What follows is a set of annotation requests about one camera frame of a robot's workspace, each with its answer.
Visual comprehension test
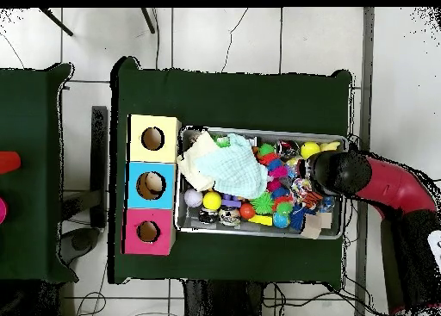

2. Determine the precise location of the orange red ball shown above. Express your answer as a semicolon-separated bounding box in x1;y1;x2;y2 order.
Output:
239;202;257;220

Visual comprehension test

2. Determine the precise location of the orange plastic cup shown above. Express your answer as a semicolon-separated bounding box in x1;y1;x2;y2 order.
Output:
0;151;22;175

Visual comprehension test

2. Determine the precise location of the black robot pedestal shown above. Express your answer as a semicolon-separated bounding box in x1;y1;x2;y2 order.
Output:
182;279;266;316

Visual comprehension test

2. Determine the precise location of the mint green waffle cloth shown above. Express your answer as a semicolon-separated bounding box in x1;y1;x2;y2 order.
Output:
194;133;269;201

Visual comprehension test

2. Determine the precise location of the pale lavender ball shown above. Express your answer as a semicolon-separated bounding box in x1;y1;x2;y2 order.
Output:
183;188;204;208

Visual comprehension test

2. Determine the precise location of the shallow wire mesh bin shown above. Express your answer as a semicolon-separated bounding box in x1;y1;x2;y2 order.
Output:
174;125;349;240

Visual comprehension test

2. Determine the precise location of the yellow smooth ball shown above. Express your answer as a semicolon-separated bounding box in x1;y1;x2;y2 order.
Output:
300;140;321;159
202;190;223;211

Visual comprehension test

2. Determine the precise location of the grey round stand base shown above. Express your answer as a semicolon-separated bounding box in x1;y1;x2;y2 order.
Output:
59;226;102;266

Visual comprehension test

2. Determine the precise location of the green spiky ball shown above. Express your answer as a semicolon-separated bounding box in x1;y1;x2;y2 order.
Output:
249;191;276;216

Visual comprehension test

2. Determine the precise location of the cream yellow waffle cloth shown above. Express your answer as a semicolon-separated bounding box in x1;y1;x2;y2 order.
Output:
176;130;221;193

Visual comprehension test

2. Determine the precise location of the orange black striped tiger toy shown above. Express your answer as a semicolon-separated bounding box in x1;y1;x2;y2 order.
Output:
301;190;325;209

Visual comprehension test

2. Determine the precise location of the plain wooden cube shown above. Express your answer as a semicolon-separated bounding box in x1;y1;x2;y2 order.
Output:
300;214;323;240

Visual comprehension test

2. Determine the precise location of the dark green side table cloth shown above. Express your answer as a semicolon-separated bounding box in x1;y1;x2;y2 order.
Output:
0;62;78;283

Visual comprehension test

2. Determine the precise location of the wooden box with three holes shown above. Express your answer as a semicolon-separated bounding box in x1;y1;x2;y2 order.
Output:
121;114;183;256

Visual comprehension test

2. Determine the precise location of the multicolour spiky caterpillar toy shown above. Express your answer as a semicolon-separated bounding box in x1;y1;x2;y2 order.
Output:
256;142;295;217

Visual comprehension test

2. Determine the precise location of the dark green tablecloth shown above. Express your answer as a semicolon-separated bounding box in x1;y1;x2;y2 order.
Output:
108;55;353;285

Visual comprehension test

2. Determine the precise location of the black tripod leg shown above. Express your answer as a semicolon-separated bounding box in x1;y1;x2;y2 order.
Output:
140;7;157;34
38;7;74;37

